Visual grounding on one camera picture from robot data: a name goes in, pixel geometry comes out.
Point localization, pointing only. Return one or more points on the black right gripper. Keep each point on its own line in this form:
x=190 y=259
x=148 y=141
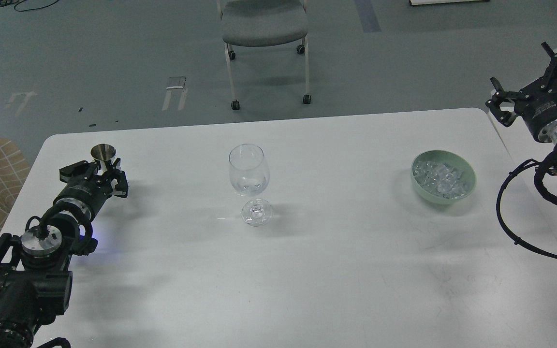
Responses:
x=536 y=103

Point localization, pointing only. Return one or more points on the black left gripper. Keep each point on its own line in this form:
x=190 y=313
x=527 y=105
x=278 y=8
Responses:
x=87 y=192

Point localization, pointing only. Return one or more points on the steel double jigger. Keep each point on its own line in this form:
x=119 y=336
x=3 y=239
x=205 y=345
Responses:
x=104 y=154

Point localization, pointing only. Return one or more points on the clear ice cubes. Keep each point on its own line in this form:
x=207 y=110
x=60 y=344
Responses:
x=441 y=179

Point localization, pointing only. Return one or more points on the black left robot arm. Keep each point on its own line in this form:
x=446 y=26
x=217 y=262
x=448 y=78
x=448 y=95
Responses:
x=35 y=280

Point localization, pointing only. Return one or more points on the clear wine glass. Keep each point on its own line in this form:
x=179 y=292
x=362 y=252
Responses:
x=249 y=176

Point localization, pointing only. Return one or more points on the green bowl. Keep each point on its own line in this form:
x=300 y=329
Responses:
x=448 y=157

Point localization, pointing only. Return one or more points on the grey office chair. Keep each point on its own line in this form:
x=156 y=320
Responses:
x=264 y=23

